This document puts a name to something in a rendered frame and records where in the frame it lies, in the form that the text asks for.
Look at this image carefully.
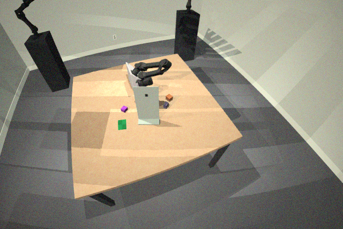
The orange cube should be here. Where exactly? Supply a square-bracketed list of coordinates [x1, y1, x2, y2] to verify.
[166, 94, 173, 101]

